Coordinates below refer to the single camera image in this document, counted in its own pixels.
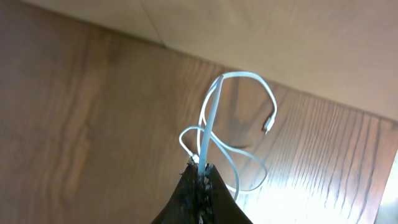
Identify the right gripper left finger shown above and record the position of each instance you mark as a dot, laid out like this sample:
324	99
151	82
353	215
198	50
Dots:
182	208

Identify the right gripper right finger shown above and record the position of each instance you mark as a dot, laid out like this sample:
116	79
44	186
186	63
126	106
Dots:
217	206

